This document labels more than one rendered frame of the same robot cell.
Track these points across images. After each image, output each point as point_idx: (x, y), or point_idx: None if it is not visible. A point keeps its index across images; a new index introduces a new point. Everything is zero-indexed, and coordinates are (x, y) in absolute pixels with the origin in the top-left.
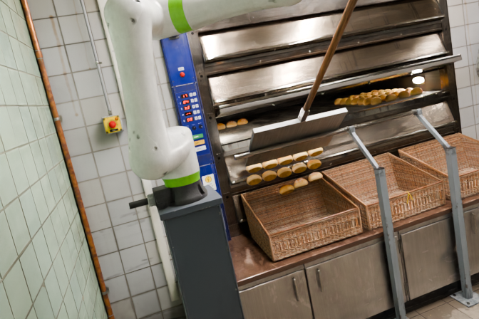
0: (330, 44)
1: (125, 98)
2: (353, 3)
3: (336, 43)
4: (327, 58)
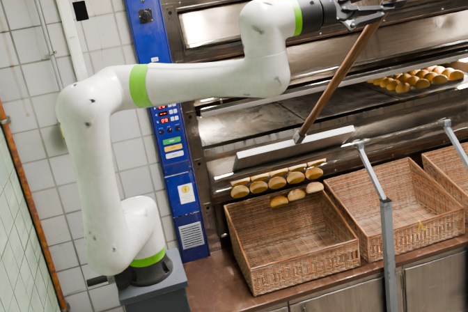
0: (329, 84)
1: (81, 197)
2: (356, 56)
3: (336, 86)
4: (326, 96)
